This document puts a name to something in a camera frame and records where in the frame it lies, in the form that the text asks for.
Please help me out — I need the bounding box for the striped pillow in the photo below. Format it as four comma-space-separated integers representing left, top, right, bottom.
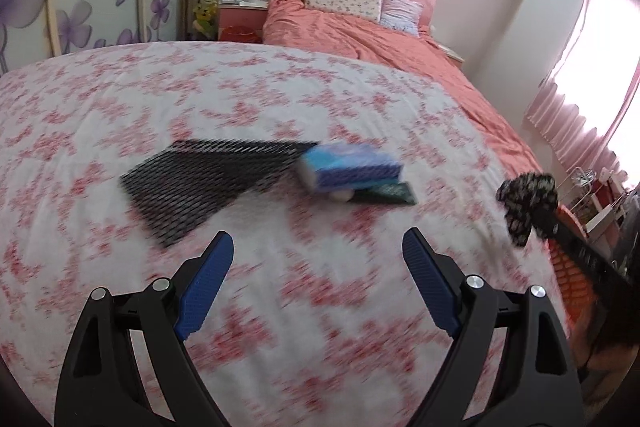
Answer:
378, 0, 426, 38

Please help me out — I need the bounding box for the red basket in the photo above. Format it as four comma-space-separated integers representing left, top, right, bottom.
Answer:
547, 204, 603, 330

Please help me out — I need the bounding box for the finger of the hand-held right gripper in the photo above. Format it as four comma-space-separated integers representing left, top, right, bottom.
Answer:
537, 206, 632, 305

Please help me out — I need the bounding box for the orange duvet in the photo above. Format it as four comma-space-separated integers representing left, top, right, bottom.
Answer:
262, 0, 551, 180

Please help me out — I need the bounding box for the pink floral bedspread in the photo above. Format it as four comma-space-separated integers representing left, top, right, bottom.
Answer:
0, 41, 573, 427

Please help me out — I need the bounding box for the dark green packet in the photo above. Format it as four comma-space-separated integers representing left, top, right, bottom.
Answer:
350, 181, 419, 207

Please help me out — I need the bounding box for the black mesh mat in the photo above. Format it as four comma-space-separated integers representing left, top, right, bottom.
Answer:
120, 139, 321, 249

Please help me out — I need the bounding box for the pink curtain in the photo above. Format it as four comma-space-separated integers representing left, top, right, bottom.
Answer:
524, 0, 640, 190

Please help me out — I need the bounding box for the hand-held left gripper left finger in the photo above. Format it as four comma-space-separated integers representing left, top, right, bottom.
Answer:
54, 230, 235, 427

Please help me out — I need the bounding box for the pink nightstand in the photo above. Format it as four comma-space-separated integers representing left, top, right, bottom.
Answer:
217, 0, 271, 42

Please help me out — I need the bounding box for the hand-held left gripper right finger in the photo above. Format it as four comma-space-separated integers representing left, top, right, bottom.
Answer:
402, 227, 585, 427

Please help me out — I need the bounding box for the blue tissue pack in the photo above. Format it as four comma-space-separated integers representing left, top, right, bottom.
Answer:
295, 143, 404, 196

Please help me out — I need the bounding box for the white wire rack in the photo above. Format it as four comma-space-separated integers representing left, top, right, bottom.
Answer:
566, 166, 627, 239

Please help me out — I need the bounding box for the black patterned scrunchie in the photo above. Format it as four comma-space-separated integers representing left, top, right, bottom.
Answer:
496, 173, 559, 248

